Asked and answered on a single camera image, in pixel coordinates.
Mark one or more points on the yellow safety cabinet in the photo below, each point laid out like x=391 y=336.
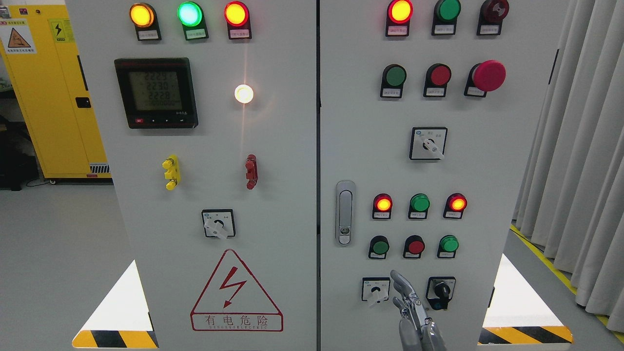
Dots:
x=38 y=46

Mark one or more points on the black digital power meter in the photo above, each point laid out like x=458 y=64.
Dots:
x=157 y=93

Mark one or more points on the white lit indicator light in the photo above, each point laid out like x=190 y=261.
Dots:
x=244 y=93

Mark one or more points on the red indicator light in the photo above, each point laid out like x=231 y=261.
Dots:
x=238 y=21
x=398 y=16

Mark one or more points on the green indicator light top right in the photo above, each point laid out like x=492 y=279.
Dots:
x=444 y=19

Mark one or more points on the right cabinet door panel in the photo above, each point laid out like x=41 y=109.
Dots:
x=366 y=139

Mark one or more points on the silver door handle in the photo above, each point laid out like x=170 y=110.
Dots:
x=345 y=191

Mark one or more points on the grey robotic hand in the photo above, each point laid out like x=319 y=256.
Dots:
x=418 y=331

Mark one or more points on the door selector switch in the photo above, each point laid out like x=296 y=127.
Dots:
x=218 y=223
x=428 y=143

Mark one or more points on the grey curtain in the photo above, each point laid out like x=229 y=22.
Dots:
x=571 y=200

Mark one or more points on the red terminal post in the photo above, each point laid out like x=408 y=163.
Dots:
x=252 y=171

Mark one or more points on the white bottom selector switch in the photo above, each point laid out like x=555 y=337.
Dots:
x=375 y=290

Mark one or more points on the green indicator light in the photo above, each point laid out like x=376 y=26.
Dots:
x=444 y=19
x=192 y=21

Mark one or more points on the cabinet door panel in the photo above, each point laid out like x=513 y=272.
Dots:
x=366 y=139
x=275 y=221

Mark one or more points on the black bottom key switch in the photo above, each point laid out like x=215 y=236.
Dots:
x=440 y=292

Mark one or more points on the green indicator light top left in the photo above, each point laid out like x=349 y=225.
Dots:
x=192 y=21

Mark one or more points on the orange indicator light top left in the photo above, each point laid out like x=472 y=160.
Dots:
x=144 y=18

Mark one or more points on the right door upper selector switch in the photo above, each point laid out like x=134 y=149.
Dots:
x=428 y=143

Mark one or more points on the left cabinet door panel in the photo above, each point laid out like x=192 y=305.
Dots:
x=275 y=221

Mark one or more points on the red high voltage warning sign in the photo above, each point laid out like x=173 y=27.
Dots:
x=233 y=300

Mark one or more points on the green push button upper row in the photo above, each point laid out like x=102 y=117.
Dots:
x=392 y=81

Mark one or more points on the green indicator middle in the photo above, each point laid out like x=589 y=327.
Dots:
x=419 y=206

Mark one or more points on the red lit indicator right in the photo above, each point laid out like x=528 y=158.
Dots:
x=454 y=206

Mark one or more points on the red indicator light top right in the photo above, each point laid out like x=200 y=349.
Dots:
x=398 y=16

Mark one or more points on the left door selector switch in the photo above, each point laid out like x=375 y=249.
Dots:
x=218 y=223

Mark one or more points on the yellow terminal post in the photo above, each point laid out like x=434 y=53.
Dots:
x=172 y=172

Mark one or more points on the red lit indicator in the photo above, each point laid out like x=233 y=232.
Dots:
x=382 y=207
x=454 y=206

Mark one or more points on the red push button lower middle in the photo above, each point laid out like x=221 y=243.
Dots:
x=413 y=247

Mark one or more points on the dark red buzzer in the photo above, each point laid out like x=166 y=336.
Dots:
x=491 y=16

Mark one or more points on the red push button upper row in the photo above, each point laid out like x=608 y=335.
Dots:
x=436 y=81

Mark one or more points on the red emergency stop button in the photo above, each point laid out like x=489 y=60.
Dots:
x=484 y=78

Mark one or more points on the red lit indicator left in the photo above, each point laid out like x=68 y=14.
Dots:
x=382 y=207

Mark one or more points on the green push button lower left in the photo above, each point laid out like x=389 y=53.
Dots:
x=378 y=247

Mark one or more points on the green push button lower right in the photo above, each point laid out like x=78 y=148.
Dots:
x=448 y=246

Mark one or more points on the red indicator light top left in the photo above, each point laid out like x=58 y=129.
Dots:
x=238 y=21

